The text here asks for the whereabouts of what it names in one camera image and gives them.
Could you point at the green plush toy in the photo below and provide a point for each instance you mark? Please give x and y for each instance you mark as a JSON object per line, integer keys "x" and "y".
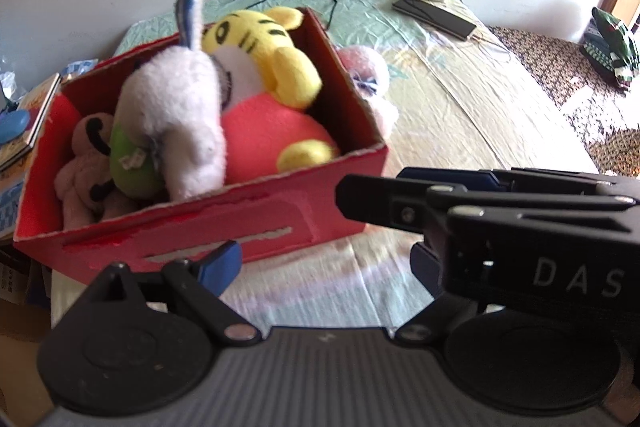
{"x": 131, "y": 172}

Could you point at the pile of folded clothes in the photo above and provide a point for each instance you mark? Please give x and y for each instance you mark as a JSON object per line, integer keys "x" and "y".
{"x": 612, "y": 47}

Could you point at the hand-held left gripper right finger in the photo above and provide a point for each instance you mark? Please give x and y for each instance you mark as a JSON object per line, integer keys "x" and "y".
{"x": 422, "y": 264}

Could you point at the blue oval object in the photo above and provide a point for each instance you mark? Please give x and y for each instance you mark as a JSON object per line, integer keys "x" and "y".
{"x": 12, "y": 127}

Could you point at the red cardboard box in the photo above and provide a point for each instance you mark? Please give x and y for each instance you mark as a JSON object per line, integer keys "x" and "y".
{"x": 280, "y": 212}

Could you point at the light green bed sheet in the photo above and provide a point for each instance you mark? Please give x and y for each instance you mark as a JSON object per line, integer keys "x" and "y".
{"x": 475, "y": 117}

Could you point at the blue white patterned packet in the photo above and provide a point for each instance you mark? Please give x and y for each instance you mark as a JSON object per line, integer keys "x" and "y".
{"x": 77, "y": 68}

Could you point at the beige plush toy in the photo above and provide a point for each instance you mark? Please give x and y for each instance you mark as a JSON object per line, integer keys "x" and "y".
{"x": 75, "y": 177}

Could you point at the yellow tiger plush toy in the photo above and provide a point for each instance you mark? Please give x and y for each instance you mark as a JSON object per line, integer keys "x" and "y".
{"x": 265, "y": 132}

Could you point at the black smartphone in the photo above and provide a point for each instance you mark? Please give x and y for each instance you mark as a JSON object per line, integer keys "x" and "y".
{"x": 435, "y": 17}

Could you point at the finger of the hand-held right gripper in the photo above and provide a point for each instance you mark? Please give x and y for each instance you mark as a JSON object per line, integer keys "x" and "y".
{"x": 450, "y": 177}
{"x": 380, "y": 199}

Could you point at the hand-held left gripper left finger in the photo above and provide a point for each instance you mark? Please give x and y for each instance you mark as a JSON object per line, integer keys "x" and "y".
{"x": 220, "y": 264}

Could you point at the dark patterned blanket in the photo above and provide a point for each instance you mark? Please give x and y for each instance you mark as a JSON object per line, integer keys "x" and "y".
{"x": 550, "y": 62}

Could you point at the pink bunny plush toy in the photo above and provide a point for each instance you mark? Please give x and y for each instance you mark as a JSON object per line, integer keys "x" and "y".
{"x": 372, "y": 72}

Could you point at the colourful picture book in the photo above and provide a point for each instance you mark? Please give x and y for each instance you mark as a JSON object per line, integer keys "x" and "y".
{"x": 37, "y": 104}

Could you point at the white plush toy blue ear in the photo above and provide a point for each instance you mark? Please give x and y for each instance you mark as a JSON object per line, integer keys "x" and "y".
{"x": 175, "y": 107}

